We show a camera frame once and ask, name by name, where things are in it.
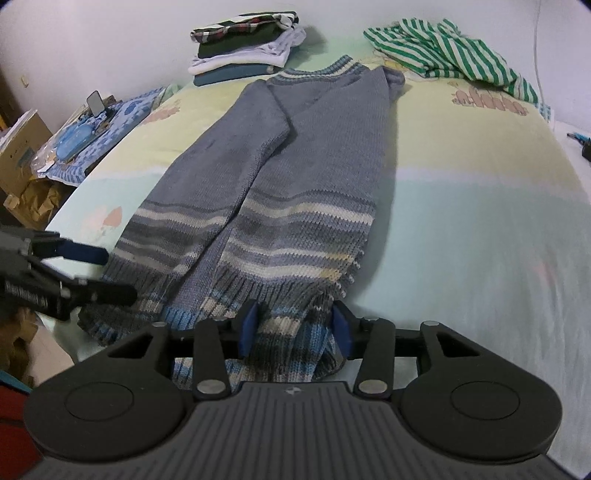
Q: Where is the black power adapter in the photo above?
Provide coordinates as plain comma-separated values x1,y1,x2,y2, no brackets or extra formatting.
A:
581,142,591,162

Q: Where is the blue patterned cloth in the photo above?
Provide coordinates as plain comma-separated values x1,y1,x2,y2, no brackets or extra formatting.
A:
31,87,166,187

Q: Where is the blue plastic object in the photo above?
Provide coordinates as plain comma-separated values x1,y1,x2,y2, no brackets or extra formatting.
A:
567,132,591,145

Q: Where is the blue case on side table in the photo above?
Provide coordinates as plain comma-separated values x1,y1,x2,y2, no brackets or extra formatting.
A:
55,124,95,162

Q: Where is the green white striped garment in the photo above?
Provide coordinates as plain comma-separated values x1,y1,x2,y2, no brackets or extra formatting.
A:
363,17,540,104

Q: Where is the grey knit sweater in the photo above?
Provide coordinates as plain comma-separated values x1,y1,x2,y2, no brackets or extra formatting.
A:
78,57,406,384

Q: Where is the red plaid folded shirt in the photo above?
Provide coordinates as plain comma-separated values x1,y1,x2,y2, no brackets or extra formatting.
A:
190,23,261,43

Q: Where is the blue folded garment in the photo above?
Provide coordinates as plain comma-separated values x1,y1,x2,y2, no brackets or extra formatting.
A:
193,64,281,87

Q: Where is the yellow baby blanket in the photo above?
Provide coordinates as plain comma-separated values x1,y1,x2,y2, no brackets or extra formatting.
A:
43,34,591,476

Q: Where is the white folded garment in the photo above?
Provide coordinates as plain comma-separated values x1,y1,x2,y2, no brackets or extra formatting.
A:
187,26,307,76

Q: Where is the cardboard box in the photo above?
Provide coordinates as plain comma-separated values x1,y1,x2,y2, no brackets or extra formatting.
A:
0,110,52,196

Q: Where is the dark green folded garment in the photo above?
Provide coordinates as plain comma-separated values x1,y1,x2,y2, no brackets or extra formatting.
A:
197,24,283,59

